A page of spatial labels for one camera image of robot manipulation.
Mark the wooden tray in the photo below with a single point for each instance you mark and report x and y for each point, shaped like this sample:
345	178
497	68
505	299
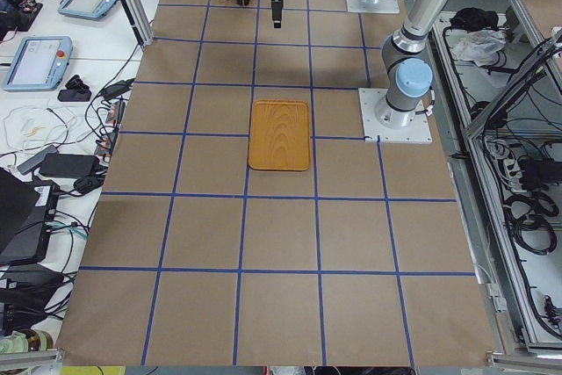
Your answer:
279	136

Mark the lower teach pendant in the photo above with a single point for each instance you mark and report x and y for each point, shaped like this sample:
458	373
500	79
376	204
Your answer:
39	64

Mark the black power brick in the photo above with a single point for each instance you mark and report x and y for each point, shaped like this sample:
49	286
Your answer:
68	165

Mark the black laptop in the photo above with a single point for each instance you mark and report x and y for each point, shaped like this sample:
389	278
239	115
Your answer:
27	208

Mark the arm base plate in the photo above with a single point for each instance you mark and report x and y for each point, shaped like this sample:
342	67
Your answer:
373	6
381	123

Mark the crumpled white cloth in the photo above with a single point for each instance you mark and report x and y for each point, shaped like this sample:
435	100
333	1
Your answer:
481	47

